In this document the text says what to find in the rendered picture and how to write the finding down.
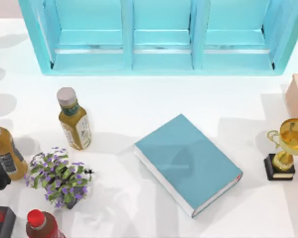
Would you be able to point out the teal hardcover book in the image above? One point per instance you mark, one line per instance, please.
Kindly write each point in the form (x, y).
(186, 158)

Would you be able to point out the green bottle with grey cap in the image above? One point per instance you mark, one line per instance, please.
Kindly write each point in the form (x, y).
(75, 124)

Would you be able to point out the light blue rack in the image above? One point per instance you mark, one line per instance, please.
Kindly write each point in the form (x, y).
(161, 37)

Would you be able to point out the purple flowering potted plant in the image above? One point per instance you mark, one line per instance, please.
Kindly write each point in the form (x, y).
(60, 176)

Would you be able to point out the gold trophy on black base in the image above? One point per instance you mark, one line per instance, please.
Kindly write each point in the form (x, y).
(286, 143)

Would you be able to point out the amber bottle with label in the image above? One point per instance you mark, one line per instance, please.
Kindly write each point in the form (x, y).
(10, 156)

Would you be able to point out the red capped brown bottle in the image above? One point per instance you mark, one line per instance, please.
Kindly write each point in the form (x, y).
(41, 225)

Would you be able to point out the black and red box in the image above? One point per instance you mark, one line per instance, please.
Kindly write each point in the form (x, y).
(0, 221)

